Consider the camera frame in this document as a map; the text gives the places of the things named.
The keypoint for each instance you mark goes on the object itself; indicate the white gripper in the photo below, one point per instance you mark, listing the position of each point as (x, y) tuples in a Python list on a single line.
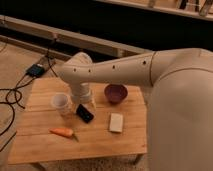
[(81, 93)]

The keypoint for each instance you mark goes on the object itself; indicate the white sponge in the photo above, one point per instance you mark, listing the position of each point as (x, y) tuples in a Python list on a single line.
[(116, 123)]

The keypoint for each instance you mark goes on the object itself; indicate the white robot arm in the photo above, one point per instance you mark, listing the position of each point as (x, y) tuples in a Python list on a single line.
[(180, 103)]

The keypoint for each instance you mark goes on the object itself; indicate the purple ceramic bowl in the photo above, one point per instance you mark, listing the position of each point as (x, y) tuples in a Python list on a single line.
[(115, 93)]

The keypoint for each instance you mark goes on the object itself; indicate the black smartphone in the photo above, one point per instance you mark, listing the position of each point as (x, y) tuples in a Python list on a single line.
[(84, 114)]

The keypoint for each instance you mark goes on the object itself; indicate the translucent plastic cup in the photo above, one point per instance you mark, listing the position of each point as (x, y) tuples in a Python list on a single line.
[(60, 102)]

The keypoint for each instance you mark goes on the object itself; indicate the wooden table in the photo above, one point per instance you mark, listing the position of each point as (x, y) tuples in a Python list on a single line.
[(35, 143)]

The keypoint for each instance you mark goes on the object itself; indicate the orange carrot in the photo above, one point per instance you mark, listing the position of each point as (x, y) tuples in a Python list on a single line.
[(65, 132)]

